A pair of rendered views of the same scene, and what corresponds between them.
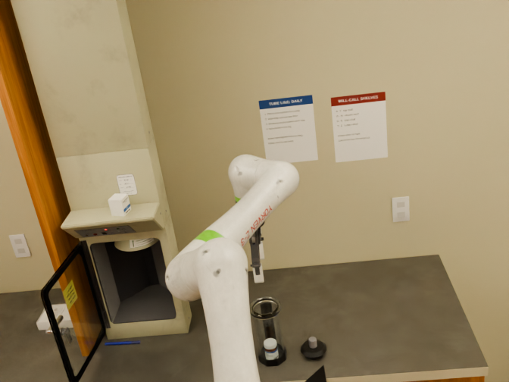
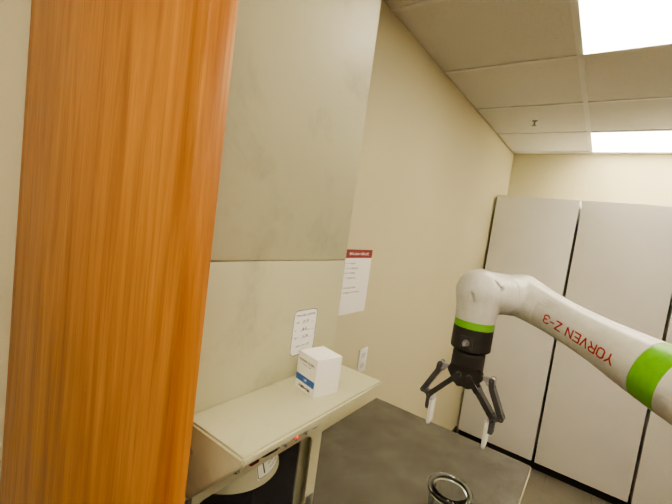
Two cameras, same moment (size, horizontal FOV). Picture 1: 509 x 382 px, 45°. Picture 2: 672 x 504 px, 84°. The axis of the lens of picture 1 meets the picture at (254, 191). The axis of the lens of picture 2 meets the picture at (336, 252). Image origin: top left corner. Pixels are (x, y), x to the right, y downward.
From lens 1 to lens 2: 197 cm
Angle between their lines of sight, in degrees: 61
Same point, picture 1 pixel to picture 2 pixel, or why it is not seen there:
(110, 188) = (279, 341)
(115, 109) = (331, 178)
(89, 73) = (322, 92)
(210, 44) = not seen: hidden behind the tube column
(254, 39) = not seen: hidden behind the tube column
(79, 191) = (221, 355)
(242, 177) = (505, 293)
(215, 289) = not seen: outside the picture
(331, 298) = (371, 465)
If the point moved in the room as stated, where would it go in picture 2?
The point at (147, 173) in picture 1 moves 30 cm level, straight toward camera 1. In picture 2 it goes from (333, 306) to (503, 344)
